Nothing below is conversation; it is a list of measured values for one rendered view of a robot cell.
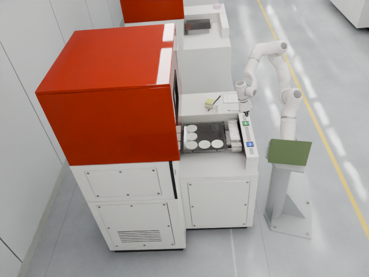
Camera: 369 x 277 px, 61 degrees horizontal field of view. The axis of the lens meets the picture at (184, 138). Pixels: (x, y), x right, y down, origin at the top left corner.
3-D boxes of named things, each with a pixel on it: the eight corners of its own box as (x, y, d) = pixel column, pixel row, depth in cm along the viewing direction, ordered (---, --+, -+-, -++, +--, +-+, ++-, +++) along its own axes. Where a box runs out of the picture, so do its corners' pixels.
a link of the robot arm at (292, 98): (291, 120, 255) (294, 92, 257) (303, 117, 237) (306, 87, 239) (278, 118, 254) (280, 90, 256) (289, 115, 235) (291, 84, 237)
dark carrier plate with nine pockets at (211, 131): (184, 151, 258) (183, 150, 257) (184, 124, 283) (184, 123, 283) (225, 149, 256) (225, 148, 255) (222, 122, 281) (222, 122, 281)
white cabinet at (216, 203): (186, 233, 301) (178, 179, 246) (187, 161, 373) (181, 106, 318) (253, 231, 297) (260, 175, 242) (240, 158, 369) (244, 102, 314)
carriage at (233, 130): (231, 151, 259) (231, 149, 257) (228, 123, 286) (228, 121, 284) (241, 151, 258) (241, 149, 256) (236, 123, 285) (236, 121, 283)
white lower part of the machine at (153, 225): (111, 255, 291) (85, 203, 236) (124, 186, 351) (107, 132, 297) (186, 253, 286) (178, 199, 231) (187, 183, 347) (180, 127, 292)
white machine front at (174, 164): (174, 199, 232) (168, 162, 205) (178, 128, 292) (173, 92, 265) (179, 199, 231) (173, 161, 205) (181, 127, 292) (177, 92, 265)
